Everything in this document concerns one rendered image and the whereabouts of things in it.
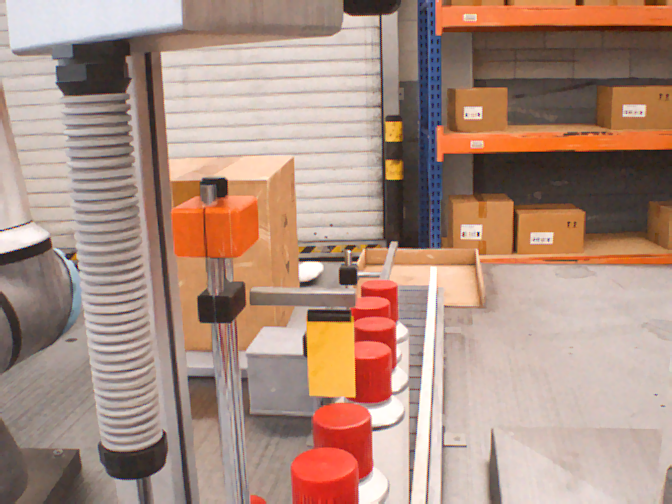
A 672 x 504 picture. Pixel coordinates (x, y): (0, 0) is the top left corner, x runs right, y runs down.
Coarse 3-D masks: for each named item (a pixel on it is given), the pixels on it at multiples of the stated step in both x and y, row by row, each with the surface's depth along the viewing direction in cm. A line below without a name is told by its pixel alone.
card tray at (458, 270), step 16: (368, 256) 168; (384, 256) 167; (400, 256) 166; (416, 256) 166; (432, 256) 165; (448, 256) 165; (464, 256) 164; (400, 272) 160; (416, 272) 160; (448, 272) 159; (464, 272) 159; (480, 272) 145; (448, 288) 147; (464, 288) 147; (480, 288) 141; (448, 304) 137; (464, 304) 137; (480, 304) 137
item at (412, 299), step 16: (400, 288) 133; (416, 288) 132; (400, 304) 124; (416, 304) 123; (400, 320) 116; (416, 320) 115; (416, 336) 109; (416, 352) 102; (416, 368) 97; (416, 384) 92; (416, 400) 87; (416, 416) 83; (416, 432) 80
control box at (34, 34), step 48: (48, 0) 34; (96, 0) 31; (144, 0) 29; (192, 0) 28; (240, 0) 29; (288, 0) 31; (336, 0) 33; (48, 48) 36; (144, 48) 38; (192, 48) 41
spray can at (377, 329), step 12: (360, 324) 54; (372, 324) 54; (384, 324) 54; (360, 336) 53; (372, 336) 53; (384, 336) 53; (396, 336) 54; (396, 348) 54; (396, 360) 54; (396, 372) 54; (396, 384) 53; (408, 384) 54; (396, 396) 53; (408, 396) 55; (408, 408) 55; (408, 420) 55; (408, 432) 56; (408, 444) 56; (408, 456) 56; (408, 468) 56; (408, 480) 57; (408, 492) 57
